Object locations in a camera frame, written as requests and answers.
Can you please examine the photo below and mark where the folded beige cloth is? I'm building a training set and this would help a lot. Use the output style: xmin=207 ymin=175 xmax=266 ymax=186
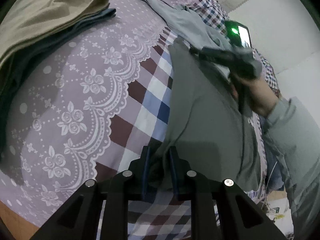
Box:
xmin=1 ymin=0 xmax=110 ymax=64

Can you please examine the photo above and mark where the checkered bed sheet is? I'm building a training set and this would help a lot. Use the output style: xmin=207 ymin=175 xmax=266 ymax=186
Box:
xmin=0 ymin=0 xmax=268 ymax=240

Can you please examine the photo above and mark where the dark green shirt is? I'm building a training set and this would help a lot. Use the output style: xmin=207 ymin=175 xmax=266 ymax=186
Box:
xmin=156 ymin=37 xmax=261 ymax=192

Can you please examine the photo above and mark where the folded dark teal cloth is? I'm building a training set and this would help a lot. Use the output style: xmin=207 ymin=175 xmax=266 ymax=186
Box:
xmin=1 ymin=8 xmax=116 ymax=150

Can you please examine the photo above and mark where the grey sleeve forearm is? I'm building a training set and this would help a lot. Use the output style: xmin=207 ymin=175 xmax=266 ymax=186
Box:
xmin=263 ymin=98 xmax=319 ymax=239

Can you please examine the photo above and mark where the light grey-blue shirt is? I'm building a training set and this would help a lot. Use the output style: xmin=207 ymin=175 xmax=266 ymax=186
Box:
xmin=131 ymin=0 xmax=256 ymax=63

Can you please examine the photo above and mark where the blue denim pillow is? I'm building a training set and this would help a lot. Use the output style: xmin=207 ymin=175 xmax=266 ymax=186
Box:
xmin=265 ymin=144 xmax=284 ymax=193

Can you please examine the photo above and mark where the person's right hand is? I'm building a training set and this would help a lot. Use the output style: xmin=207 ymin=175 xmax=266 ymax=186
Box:
xmin=231 ymin=74 xmax=282 ymax=118

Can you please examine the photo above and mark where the white charging cable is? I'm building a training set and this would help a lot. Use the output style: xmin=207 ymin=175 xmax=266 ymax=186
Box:
xmin=266 ymin=160 xmax=278 ymax=193

